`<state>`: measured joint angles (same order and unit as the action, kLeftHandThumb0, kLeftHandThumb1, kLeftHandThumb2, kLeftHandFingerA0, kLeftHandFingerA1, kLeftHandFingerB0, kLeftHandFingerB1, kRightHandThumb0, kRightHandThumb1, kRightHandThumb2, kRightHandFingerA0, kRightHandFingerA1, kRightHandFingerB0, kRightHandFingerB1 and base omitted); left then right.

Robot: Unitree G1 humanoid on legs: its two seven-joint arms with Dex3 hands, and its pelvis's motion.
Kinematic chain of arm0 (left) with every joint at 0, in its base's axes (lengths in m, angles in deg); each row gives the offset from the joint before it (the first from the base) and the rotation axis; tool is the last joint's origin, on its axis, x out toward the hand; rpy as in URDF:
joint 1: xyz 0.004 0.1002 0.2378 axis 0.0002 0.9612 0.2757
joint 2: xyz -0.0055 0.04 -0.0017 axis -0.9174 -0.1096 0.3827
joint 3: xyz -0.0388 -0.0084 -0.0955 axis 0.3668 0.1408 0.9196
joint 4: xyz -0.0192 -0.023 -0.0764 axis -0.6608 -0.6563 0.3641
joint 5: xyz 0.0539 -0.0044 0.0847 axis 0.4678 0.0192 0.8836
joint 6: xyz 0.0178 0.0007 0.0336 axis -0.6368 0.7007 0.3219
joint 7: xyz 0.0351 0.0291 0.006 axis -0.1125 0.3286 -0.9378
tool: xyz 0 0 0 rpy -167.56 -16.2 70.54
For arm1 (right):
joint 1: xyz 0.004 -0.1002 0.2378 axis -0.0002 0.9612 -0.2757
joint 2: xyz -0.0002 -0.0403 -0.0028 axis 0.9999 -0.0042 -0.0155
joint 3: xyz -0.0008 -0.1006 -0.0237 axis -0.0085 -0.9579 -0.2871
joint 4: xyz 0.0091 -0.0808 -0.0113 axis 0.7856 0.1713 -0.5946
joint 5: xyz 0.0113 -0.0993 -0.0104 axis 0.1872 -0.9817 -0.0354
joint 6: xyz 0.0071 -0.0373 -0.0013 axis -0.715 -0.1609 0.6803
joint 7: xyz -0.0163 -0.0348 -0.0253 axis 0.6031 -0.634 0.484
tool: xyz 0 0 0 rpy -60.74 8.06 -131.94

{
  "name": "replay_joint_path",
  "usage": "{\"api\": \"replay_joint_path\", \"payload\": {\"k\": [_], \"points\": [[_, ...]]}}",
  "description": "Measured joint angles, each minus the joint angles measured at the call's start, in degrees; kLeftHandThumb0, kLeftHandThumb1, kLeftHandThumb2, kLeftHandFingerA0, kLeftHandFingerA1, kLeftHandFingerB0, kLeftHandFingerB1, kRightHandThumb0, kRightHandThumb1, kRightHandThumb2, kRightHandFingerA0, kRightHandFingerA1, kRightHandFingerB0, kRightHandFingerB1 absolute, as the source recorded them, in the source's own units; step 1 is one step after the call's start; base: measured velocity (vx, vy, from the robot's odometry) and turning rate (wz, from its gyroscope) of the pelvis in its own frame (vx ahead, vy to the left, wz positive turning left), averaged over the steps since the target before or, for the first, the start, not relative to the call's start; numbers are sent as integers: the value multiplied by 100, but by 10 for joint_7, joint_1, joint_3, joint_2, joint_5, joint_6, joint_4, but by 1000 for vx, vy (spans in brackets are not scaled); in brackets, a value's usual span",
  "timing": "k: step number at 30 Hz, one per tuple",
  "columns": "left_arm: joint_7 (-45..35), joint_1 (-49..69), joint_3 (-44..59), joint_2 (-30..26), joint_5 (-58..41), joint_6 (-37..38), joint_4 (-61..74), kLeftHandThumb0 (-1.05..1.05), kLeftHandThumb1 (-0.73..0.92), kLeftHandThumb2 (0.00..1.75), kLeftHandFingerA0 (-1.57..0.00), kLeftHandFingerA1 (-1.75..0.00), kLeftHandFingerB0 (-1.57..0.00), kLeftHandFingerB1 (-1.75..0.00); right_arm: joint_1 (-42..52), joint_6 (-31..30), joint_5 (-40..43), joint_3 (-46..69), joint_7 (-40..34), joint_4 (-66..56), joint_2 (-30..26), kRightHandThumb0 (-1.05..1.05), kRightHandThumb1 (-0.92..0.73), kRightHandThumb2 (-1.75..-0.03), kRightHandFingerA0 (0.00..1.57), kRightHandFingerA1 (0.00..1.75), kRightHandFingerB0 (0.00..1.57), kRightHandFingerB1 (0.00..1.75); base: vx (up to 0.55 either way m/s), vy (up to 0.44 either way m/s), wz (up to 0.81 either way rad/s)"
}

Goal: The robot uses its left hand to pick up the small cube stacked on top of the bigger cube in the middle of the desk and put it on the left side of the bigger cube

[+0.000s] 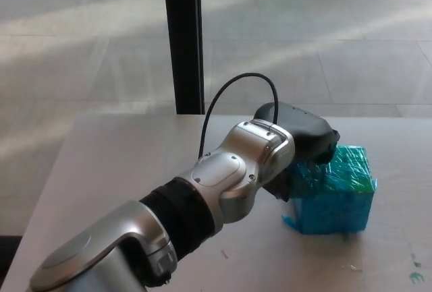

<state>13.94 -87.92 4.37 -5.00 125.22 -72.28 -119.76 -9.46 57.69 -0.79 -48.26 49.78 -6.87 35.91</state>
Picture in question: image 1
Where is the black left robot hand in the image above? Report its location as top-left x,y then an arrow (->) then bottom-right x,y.
253,102 -> 340,202

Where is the big blue-green taped cube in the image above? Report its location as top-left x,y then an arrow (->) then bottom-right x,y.
281,144 -> 379,235

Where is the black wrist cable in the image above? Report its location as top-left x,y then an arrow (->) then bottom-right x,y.
198,74 -> 279,158

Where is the black vertical window post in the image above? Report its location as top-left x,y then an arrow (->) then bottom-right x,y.
162,0 -> 206,115

